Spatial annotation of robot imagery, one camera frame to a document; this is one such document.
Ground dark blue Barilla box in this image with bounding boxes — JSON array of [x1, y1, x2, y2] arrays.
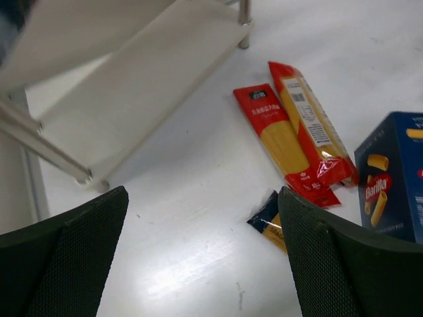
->
[[354, 112, 423, 244]]

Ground red spaghetti pack barcode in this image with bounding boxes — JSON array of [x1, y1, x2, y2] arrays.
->
[[268, 61, 359, 188]]

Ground white two-tier metal shelf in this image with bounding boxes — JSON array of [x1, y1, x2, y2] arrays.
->
[[0, 0, 253, 193]]

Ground black label spaghetti pack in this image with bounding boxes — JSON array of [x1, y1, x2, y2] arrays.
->
[[247, 191, 288, 254]]

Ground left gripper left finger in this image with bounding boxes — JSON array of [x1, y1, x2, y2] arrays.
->
[[1, 186, 129, 316]]

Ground red spaghetti pack front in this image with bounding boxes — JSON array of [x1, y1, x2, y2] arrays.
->
[[233, 83, 340, 208]]

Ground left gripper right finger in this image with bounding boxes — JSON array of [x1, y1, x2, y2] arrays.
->
[[278, 186, 422, 316]]

